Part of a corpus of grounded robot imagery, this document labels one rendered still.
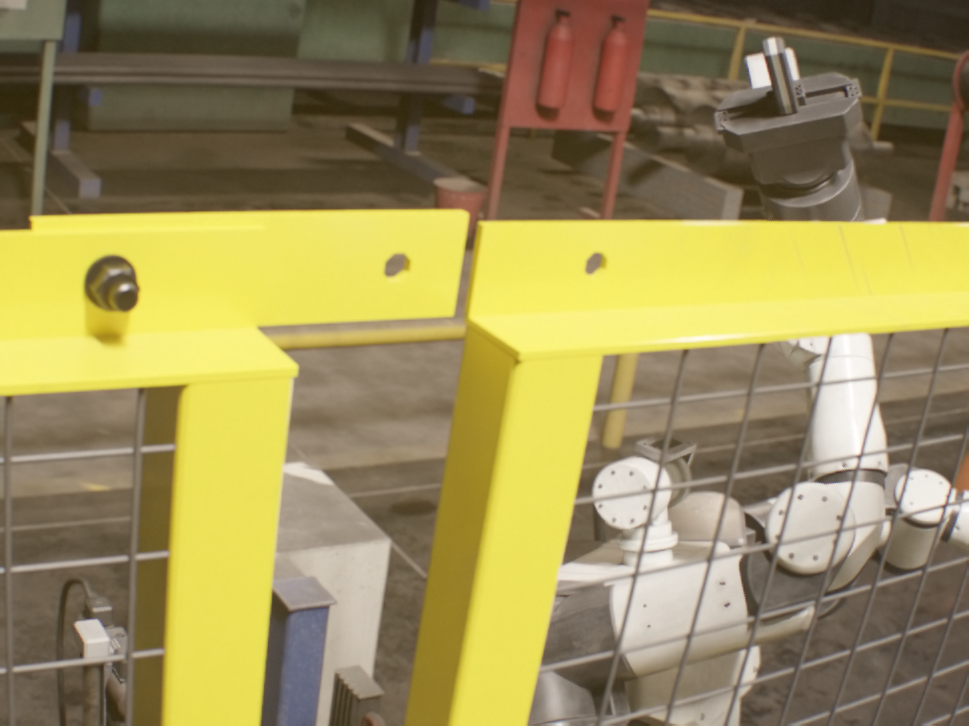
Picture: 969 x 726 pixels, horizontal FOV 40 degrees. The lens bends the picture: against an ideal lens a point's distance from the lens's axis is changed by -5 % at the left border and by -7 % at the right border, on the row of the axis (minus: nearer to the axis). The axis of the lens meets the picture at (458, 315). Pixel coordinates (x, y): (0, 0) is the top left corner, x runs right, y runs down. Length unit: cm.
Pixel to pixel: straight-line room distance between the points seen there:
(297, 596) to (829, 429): 108
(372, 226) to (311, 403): 465
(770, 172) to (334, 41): 949
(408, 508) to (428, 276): 393
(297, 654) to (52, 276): 159
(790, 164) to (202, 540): 71
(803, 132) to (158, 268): 68
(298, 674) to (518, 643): 144
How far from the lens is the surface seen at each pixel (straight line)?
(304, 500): 237
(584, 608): 123
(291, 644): 211
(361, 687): 193
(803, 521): 117
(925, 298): 89
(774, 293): 79
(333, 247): 63
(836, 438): 121
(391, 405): 535
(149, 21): 938
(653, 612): 121
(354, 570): 228
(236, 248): 60
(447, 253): 66
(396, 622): 393
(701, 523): 162
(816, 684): 405
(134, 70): 789
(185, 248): 59
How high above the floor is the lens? 201
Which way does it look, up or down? 18 degrees down
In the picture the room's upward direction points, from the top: 9 degrees clockwise
